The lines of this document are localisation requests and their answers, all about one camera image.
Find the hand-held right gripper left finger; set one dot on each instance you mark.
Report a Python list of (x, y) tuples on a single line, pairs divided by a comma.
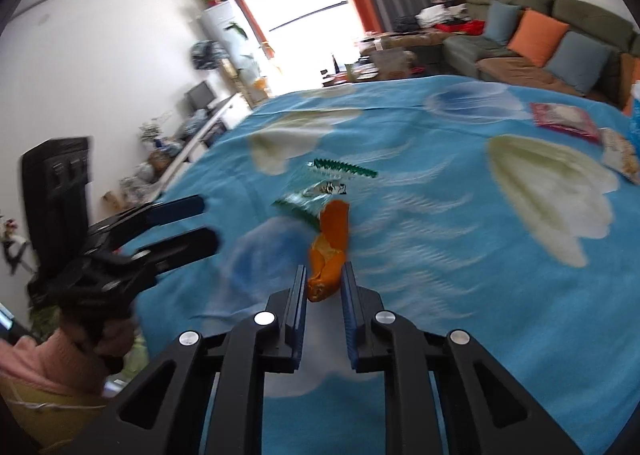
[(301, 315)]

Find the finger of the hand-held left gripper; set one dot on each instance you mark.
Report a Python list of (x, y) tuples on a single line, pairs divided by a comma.
[(190, 245), (175, 210)]

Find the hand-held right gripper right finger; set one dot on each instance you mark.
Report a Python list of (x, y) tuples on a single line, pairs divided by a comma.
[(350, 320)]

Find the orange snack packet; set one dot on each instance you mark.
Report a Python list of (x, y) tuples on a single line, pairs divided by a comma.
[(330, 245)]

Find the clear wrapper with green edges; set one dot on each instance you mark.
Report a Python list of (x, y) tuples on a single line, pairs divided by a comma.
[(320, 185)]

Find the person's left hand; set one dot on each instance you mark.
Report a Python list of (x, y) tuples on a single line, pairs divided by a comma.
[(112, 337)]

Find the dried plant in vase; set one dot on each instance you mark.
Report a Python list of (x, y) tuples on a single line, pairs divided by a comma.
[(150, 132)]

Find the white and black TV cabinet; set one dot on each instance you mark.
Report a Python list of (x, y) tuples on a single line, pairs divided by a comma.
[(210, 130)]

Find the blue printed blanket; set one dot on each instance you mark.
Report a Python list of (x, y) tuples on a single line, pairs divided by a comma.
[(450, 285)]

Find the black monitor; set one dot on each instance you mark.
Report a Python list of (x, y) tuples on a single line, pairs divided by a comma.
[(200, 95)]

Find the dark wrapped fan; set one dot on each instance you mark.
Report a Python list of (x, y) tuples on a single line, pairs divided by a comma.
[(206, 55)]

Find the white standing air conditioner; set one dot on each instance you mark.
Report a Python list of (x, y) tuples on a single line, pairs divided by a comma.
[(225, 25)]

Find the person's yellow clothing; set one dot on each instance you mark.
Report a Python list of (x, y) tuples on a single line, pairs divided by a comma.
[(50, 420)]

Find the green sofa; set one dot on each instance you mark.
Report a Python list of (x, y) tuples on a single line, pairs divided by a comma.
[(465, 50)]

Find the red and white packet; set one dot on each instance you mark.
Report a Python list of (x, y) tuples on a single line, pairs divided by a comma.
[(565, 120)]

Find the red cloth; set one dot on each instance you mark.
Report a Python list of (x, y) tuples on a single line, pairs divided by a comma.
[(462, 27)]

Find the pale snack packet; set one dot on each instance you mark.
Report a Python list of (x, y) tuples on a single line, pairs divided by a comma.
[(620, 155)]

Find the white cloth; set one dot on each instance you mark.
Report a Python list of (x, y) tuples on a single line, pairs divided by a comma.
[(437, 15)]

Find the small blue cushion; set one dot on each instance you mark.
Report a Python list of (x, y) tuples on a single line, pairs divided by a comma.
[(502, 22)]

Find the orange cushion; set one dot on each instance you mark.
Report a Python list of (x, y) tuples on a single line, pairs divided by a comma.
[(540, 37)]

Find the large blue cushion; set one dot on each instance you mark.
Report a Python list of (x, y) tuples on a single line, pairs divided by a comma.
[(580, 62)]

